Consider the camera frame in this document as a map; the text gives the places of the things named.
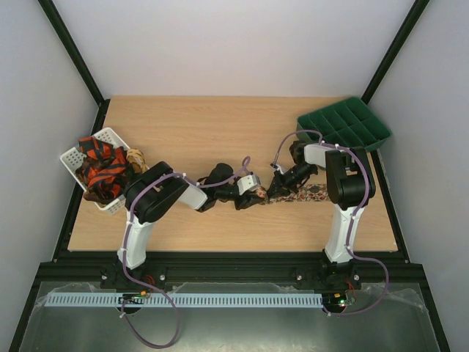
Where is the floral patterned tie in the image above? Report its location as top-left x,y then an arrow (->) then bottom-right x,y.
254,184 -> 330,205

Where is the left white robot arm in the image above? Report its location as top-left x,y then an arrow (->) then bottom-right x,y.
117,159 -> 265,270

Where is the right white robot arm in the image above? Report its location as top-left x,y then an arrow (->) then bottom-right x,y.
267,141 -> 376,287

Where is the green divided organizer tray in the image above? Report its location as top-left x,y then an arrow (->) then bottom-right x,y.
297,97 -> 391,152

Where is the brown tan patterned tie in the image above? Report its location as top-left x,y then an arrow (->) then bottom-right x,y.
126,148 -> 147,173

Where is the orange navy striped tie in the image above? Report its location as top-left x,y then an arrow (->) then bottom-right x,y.
75,136 -> 128,204

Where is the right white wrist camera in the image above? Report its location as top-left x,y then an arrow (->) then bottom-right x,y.
270,163 -> 288,175

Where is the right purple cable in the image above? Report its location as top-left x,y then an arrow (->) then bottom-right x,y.
270,130 -> 390,318

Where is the purple cable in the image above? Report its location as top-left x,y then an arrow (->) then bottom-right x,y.
122,155 -> 252,348
270,130 -> 390,318

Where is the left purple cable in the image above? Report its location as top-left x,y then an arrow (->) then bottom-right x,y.
122,155 -> 252,348

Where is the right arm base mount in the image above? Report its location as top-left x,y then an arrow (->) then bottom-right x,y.
295,267 -> 361,292

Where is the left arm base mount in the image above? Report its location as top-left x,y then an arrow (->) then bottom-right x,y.
100,263 -> 167,293

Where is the black aluminium frame rail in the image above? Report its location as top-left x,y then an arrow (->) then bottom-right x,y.
33,252 -> 428,291

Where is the right black frame post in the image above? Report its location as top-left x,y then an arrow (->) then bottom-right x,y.
361,0 -> 430,104

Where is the black frame post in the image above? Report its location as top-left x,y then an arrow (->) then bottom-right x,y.
37,0 -> 107,107
361,0 -> 430,104

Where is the white slotted cable duct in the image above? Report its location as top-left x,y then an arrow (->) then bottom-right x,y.
44,293 -> 323,309

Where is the left black frame post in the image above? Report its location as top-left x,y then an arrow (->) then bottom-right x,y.
37,0 -> 107,107

